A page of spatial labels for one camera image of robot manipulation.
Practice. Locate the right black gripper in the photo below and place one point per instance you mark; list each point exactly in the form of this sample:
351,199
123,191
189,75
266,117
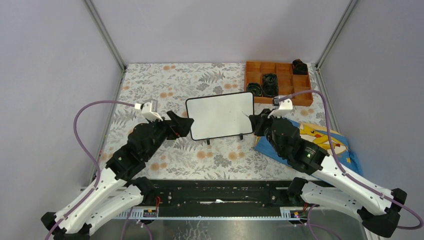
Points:
257,122

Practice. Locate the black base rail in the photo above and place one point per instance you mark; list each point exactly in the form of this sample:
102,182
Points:
220,198

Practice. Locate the small whiteboard black frame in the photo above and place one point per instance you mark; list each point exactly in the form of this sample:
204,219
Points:
220,116

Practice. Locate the left aluminium frame post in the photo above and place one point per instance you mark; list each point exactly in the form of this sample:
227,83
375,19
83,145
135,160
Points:
102,29

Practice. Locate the orange compartment tray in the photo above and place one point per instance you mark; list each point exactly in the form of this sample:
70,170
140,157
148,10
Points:
288,82

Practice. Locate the black item in tray middle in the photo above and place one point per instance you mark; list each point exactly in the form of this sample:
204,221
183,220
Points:
270,86

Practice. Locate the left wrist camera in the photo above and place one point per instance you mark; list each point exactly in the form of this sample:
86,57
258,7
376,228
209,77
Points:
149,110

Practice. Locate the black item in tray left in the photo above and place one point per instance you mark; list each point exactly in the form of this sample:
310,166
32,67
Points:
255,88

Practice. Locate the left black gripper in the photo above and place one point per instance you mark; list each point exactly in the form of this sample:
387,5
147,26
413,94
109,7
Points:
180,126

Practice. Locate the right aluminium frame post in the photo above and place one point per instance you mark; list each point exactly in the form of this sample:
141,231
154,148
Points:
336,33

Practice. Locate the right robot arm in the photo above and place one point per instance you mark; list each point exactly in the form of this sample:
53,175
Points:
377,208

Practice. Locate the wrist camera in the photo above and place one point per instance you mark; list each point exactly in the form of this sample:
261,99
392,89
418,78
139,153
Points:
282,107
149,110

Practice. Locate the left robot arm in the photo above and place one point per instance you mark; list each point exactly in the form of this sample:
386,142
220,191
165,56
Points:
115,189

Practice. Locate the black item in tray corner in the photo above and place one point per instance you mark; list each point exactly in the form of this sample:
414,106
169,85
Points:
299,67

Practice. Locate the aluminium frame post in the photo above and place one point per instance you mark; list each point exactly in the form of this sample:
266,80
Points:
336,33
102,29

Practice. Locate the blue pikachu cloth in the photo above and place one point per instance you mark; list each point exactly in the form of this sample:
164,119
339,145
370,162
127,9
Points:
317,135

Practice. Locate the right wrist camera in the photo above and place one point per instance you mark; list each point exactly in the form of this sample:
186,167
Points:
282,107

